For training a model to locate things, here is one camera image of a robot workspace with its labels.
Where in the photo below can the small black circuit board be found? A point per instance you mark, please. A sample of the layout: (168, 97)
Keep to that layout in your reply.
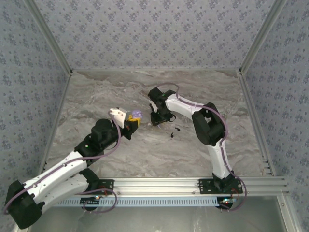
(224, 204)
(89, 201)

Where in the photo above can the aluminium lower frame bar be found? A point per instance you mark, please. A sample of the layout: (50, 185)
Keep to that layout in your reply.
(288, 213)

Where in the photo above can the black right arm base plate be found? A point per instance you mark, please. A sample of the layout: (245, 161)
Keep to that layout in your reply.
(207, 189)

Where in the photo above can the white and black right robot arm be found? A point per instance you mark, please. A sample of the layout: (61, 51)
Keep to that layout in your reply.
(207, 125)

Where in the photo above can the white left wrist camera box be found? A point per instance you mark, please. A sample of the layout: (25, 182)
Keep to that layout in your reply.
(119, 116)

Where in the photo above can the aluminium frame post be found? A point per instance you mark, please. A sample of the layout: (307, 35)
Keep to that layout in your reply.
(51, 36)
(260, 36)

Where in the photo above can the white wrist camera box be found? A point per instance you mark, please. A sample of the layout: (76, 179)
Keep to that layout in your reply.
(119, 116)
(152, 106)

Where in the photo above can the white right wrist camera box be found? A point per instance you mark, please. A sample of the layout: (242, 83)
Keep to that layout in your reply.
(152, 106)

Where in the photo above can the aluminium mounting rail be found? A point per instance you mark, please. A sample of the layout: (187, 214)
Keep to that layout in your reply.
(157, 186)

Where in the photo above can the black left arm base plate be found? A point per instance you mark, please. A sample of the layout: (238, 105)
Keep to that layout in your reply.
(109, 183)

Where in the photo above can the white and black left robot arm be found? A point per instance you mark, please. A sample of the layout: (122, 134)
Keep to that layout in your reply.
(24, 212)

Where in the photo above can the purple earbud charging case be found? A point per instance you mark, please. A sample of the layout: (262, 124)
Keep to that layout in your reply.
(137, 113)

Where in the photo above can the grey metal lower shelf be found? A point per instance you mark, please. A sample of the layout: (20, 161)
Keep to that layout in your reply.
(157, 220)

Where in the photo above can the aluminium table side rail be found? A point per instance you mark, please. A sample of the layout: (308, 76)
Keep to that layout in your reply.
(249, 96)
(56, 120)

